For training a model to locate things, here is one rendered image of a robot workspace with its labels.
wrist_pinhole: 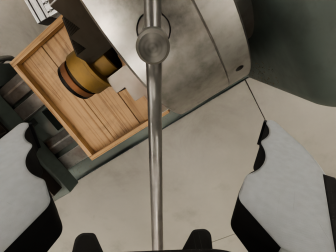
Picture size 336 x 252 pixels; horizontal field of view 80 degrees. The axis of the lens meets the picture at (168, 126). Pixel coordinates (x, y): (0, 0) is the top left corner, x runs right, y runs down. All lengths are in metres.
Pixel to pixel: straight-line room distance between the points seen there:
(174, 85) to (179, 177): 1.53
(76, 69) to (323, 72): 0.34
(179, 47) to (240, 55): 0.08
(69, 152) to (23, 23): 1.25
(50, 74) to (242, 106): 1.23
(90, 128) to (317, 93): 0.58
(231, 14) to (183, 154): 1.46
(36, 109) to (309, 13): 0.72
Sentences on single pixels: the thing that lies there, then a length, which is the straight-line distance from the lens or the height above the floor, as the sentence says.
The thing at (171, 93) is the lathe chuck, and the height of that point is 1.20.
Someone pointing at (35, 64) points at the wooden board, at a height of 0.88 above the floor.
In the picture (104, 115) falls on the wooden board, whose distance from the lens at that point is 0.64.
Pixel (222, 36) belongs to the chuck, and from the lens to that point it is 0.24.
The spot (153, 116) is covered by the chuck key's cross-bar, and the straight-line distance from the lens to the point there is 0.17.
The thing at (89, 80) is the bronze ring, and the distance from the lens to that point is 0.37.
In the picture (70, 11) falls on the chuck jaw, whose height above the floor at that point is 1.19.
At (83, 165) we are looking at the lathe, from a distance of 1.20.
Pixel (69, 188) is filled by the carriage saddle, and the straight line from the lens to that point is 0.78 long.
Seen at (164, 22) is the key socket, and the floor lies 1.23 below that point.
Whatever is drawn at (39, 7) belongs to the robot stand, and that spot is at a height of 0.23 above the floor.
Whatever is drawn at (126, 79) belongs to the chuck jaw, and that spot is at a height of 1.10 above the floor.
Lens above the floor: 1.45
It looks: 69 degrees down
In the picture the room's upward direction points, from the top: 165 degrees counter-clockwise
